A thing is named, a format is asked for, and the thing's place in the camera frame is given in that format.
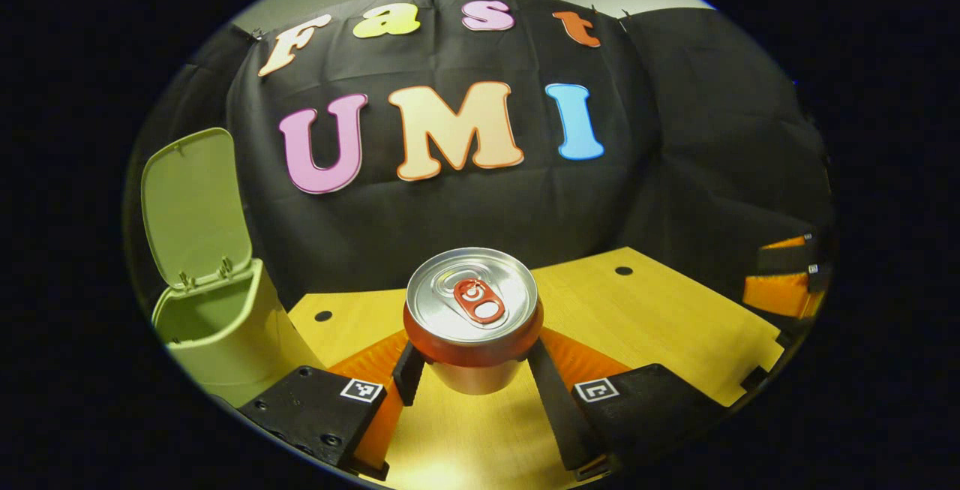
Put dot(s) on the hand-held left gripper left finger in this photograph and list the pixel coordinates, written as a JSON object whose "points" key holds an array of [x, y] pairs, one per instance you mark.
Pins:
{"points": [[409, 377]]}

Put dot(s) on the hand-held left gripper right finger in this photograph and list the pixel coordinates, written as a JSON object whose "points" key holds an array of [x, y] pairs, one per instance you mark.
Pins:
{"points": [[559, 415]]}

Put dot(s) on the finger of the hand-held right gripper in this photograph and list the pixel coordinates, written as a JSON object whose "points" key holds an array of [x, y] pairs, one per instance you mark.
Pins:
{"points": [[780, 293], [784, 259]]}

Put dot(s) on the green desktop garbage bin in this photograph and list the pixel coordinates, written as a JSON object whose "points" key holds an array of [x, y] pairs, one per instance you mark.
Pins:
{"points": [[232, 347]]}

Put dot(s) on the green garbage bin lid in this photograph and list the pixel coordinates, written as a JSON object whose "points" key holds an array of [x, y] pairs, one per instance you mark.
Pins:
{"points": [[191, 205]]}

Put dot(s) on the wooden desktop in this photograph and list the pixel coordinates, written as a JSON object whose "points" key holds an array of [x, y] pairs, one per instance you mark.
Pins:
{"points": [[660, 310]]}

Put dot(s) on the black backdrop cloth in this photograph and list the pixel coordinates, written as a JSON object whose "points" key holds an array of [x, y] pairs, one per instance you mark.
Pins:
{"points": [[487, 212]]}

